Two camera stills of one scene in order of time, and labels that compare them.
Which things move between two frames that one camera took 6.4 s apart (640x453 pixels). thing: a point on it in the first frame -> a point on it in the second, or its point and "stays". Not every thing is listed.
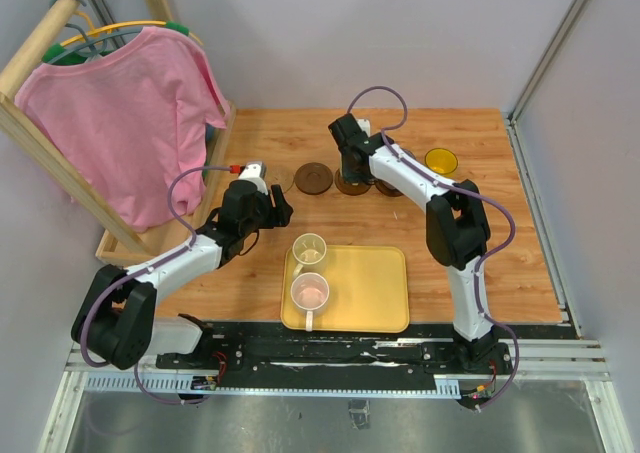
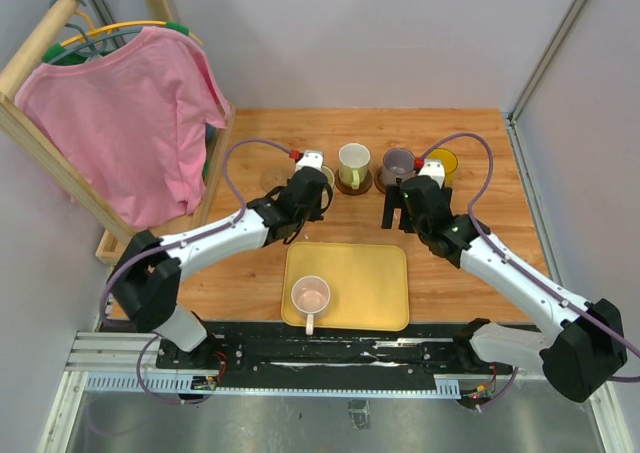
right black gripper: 351,164 -> 400,205
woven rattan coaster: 281,175 stays
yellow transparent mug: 441,160 stays
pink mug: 309,292 stays
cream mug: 308,248 -> 327,191
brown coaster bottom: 349,188 stays
